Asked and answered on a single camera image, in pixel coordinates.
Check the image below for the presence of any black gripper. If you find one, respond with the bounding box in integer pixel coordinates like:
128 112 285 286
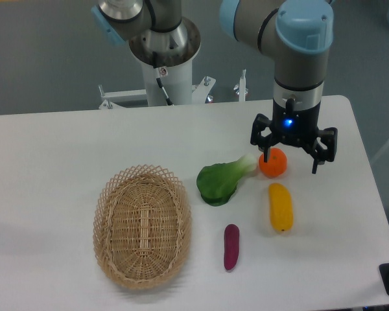
250 102 338 174

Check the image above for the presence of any purple sweet potato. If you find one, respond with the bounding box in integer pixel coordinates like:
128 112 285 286
224 224 240 271

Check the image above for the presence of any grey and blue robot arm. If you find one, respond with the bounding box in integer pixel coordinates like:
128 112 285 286
91 1 338 167

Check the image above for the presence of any orange tangerine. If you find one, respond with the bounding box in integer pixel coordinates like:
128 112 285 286
258 148 288 178

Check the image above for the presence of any yellow mango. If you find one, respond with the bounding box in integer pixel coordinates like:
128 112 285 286
268 183 294 232

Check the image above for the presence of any green bok choy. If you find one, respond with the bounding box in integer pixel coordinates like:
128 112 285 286
196 154 257 206

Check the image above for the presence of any woven wicker basket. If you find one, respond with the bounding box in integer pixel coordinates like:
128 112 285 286
93 165 191 290

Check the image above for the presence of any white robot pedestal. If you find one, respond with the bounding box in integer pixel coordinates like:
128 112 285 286
140 60 192 107

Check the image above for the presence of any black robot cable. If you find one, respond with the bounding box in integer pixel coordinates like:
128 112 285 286
152 51 174 106

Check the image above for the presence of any white metal frame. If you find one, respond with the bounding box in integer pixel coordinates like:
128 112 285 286
98 69 248 109

